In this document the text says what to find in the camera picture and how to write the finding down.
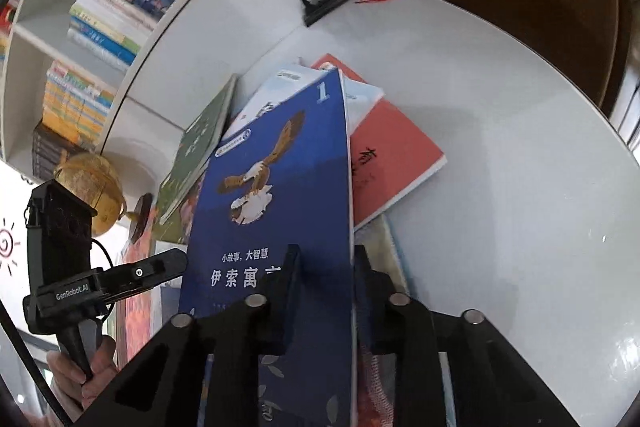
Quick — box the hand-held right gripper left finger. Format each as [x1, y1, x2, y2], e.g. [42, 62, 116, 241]
[75, 244, 303, 427]

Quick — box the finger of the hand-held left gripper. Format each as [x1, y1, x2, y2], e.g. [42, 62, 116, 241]
[101, 249, 190, 304]

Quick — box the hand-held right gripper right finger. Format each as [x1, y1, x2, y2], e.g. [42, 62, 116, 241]
[352, 244, 581, 427]

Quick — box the pale book reeds cover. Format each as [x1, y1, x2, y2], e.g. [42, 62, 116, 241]
[352, 213, 413, 308]

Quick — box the dark blue eagle cover book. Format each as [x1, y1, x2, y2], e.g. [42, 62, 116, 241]
[178, 68, 357, 427]

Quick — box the dark green book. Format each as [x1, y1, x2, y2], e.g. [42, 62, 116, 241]
[159, 74, 240, 225]

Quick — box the coral red book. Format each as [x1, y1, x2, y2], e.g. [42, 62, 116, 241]
[309, 53, 448, 229]

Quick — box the pale book running rabbit cover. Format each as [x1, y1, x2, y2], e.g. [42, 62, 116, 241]
[221, 66, 386, 142]

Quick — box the row of black books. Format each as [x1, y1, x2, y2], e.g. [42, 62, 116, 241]
[31, 121, 96, 182]

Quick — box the row of yellow spined books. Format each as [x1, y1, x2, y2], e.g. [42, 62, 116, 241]
[41, 59, 117, 142]

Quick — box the row of colourful books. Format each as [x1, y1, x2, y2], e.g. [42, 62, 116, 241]
[0, 0, 40, 62]

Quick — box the person's left hand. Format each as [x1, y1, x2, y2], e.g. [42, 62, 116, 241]
[46, 334, 121, 410]

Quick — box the floral orange mat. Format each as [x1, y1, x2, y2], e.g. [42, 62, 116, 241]
[112, 227, 401, 427]

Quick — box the yellow globe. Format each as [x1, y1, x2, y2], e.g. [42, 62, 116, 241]
[52, 152, 156, 243]

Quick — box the red sun wall sticker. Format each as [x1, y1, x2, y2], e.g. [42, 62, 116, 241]
[0, 217, 23, 275]

